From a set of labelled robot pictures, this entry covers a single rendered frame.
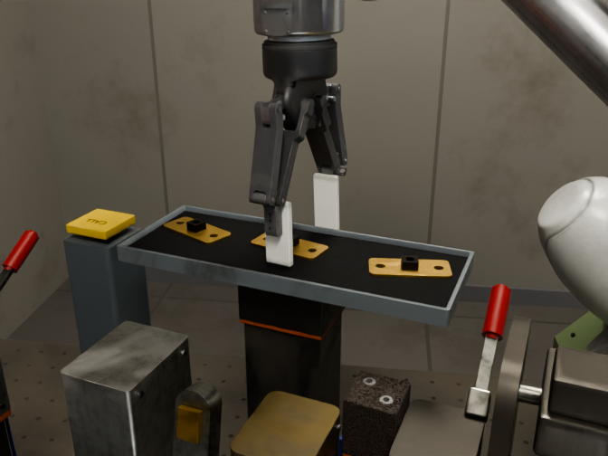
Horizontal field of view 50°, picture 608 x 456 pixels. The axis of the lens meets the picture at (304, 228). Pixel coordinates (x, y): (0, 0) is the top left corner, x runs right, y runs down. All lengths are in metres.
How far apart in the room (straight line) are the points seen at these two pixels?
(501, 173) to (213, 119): 1.25
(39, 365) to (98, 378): 0.82
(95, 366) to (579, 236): 0.68
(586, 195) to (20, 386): 1.06
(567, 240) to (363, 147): 1.88
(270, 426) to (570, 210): 0.59
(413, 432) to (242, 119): 2.36
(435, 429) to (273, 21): 0.40
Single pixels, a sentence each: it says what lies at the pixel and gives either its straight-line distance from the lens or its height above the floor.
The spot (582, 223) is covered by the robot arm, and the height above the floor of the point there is 1.11.
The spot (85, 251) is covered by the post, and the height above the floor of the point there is 1.13.
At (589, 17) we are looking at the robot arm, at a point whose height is 1.38.
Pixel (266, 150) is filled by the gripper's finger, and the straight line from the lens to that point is 0.63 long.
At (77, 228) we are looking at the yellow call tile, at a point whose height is 1.16.
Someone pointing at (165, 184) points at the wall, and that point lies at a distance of 3.05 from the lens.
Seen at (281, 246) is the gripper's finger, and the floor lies 1.18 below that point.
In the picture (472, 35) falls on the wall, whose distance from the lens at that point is 2.75.
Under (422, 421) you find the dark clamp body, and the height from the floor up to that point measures 1.08.
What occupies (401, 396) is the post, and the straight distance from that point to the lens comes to 0.61.
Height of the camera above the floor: 1.46
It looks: 23 degrees down
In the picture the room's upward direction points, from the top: straight up
